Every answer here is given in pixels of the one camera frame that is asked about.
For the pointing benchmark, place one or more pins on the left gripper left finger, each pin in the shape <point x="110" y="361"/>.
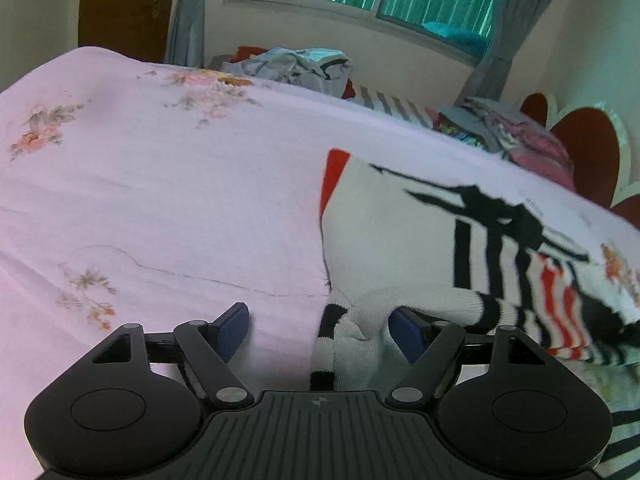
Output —
<point x="228" y="331"/>

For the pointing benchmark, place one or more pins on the left grey curtain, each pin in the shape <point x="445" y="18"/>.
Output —
<point x="185" y="45"/>

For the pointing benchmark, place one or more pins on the crumpled grey clothes pile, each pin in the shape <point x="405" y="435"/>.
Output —
<point x="318" y="69"/>

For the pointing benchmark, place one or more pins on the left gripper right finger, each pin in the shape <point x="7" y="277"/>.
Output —
<point x="411" y="332"/>

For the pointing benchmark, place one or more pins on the red white scalloped headboard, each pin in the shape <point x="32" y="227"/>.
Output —
<point x="598" y="143"/>

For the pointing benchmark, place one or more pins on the striped black white red sweater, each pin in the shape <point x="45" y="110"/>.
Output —
<point x="455" y="254"/>

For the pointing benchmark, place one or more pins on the pink floral bed sheet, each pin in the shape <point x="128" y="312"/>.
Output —
<point x="140" y="201"/>

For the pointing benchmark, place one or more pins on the right grey curtain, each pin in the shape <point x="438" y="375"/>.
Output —
<point x="511" y="23"/>

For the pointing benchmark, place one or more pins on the brown wooden door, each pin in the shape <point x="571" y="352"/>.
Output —
<point x="134" y="28"/>

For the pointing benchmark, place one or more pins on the stack of folded bedding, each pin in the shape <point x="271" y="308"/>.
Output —
<point x="500" y="130"/>

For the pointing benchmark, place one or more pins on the grey curtain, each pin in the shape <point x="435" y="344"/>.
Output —
<point x="511" y="23"/>
<point x="185" y="45"/>

